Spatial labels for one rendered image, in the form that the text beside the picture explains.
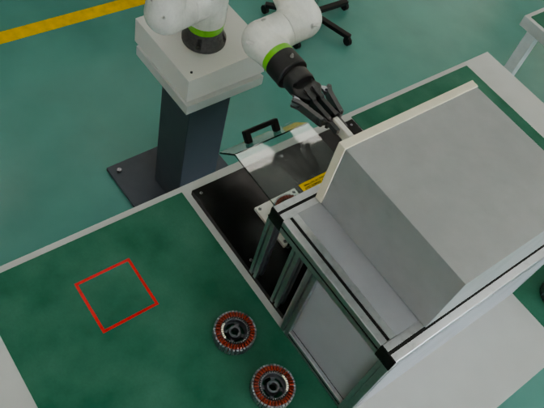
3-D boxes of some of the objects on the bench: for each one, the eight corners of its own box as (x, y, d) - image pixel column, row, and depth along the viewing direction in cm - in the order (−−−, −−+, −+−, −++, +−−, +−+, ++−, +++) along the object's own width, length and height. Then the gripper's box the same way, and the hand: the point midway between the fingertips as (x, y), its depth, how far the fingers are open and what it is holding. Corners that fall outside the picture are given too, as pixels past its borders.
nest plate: (253, 210, 190) (254, 207, 189) (293, 190, 197) (294, 188, 196) (283, 248, 184) (284, 246, 183) (323, 227, 191) (324, 224, 190)
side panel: (279, 327, 172) (308, 269, 146) (288, 322, 174) (318, 264, 148) (344, 416, 162) (388, 371, 136) (353, 410, 163) (397, 363, 137)
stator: (252, 314, 172) (254, 308, 169) (257, 354, 166) (259, 349, 163) (210, 316, 170) (211, 310, 167) (214, 357, 164) (215, 351, 161)
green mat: (-27, 285, 162) (-27, 284, 162) (181, 192, 191) (181, 192, 191) (165, 652, 128) (165, 652, 127) (384, 473, 156) (385, 472, 156)
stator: (256, 417, 157) (258, 412, 154) (244, 373, 163) (246, 368, 160) (299, 405, 161) (302, 401, 158) (285, 363, 166) (288, 359, 163)
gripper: (309, 78, 171) (365, 141, 163) (270, 94, 166) (326, 159, 157) (316, 57, 165) (375, 121, 157) (276, 73, 159) (334, 140, 151)
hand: (342, 130), depth 158 cm, fingers closed
